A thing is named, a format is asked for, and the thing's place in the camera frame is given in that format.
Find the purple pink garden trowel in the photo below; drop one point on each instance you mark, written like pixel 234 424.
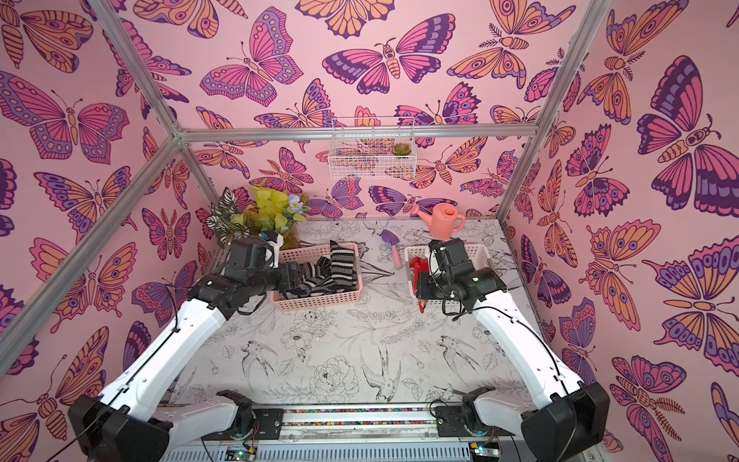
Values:
pixel 392 240

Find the small green succulent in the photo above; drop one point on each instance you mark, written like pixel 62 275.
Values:
pixel 402 149

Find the white wire wall basket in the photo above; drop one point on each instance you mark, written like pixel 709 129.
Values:
pixel 362 147

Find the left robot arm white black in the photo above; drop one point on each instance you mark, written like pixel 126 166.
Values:
pixel 156 369

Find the black grey striped sock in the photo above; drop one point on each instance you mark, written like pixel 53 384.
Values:
pixel 316 280

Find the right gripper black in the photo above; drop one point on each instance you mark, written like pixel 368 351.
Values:
pixel 426 287

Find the artificial plant bouquet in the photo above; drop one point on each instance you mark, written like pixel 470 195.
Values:
pixel 239 213

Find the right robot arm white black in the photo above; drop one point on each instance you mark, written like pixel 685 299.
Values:
pixel 519 358

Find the pink watering can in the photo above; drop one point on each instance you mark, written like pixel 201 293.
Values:
pixel 443 222

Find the red patterned sock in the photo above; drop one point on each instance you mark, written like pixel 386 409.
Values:
pixel 418 266

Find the pink plastic basket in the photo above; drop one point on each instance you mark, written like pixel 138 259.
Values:
pixel 317 255

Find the black white striped sock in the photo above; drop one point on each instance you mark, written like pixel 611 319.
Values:
pixel 342 267

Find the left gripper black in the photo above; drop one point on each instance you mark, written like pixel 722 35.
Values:
pixel 290 275

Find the white plastic basket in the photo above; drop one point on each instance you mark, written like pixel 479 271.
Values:
pixel 478 254

